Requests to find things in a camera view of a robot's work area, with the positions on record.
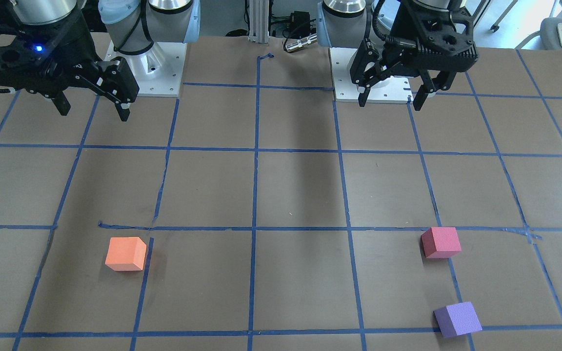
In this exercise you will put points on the orange foam block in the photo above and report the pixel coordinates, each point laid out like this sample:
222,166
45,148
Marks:
126,254

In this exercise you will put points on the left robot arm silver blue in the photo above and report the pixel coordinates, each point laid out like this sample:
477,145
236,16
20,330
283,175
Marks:
345,23

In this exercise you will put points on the red foam block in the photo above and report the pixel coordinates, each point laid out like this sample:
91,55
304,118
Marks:
440,242

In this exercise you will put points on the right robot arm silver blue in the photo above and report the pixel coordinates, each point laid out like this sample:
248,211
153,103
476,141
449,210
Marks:
134,26

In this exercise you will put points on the aluminium camera post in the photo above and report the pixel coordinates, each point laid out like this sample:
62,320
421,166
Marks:
258,21

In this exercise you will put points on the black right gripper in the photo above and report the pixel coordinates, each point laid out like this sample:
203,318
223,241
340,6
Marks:
87,47

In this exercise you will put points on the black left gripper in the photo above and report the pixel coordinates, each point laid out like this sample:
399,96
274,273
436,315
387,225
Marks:
377,57

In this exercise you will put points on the purple foam block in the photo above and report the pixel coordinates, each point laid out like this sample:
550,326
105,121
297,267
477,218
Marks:
457,319

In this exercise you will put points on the silver metal connector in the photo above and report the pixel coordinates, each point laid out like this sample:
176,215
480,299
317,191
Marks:
300,44

